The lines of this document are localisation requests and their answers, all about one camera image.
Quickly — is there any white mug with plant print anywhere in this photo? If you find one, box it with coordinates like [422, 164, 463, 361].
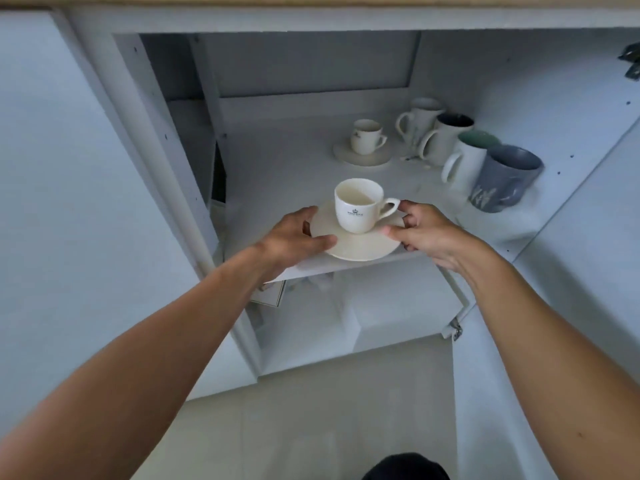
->
[395, 97, 444, 148]

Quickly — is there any metal cabinet hinge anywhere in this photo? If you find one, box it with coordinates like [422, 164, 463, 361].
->
[618, 44, 640, 78]
[439, 295, 476, 342]

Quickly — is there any white cabinet body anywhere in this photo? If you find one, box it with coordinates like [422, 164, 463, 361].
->
[52, 7, 640, 390]

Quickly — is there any cream saucer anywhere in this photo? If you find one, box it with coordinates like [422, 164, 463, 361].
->
[332, 137, 393, 168]
[310, 200, 407, 262]

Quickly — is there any person's right forearm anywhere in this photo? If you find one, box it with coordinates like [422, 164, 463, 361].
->
[464, 244, 640, 480]

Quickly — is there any white mug with green inside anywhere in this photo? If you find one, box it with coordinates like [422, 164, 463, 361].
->
[440, 130, 502, 196]

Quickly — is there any grey-blue mug with plant print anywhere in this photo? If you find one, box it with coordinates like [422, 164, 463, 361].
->
[469, 144, 545, 214]

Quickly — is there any white cabinet shelf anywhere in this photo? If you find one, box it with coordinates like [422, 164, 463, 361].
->
[218, 96, 538, 284]

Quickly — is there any person's dark clothing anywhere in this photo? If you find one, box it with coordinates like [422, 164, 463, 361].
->
[361, 452, 452, 480]

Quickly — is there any white paper booklet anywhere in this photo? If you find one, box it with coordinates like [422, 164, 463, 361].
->
[249, 279, 287, 309]

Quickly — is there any person's right hand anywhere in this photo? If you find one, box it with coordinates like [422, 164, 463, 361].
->
[382, 200, 484, 276]

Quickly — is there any person's left forearm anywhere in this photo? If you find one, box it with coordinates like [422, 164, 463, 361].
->
[0, 244, 281, 480]

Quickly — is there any cream teacup with dark emblem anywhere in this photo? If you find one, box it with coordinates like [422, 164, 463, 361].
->
[350, 119, 388, 156]
[334, 178, 402, 234]

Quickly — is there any white mug with dark inside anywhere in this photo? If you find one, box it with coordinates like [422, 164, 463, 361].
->
[418, 113, 475, 168]

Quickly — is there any person's left hand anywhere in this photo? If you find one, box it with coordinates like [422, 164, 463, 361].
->
[257, 206, 339, 284]

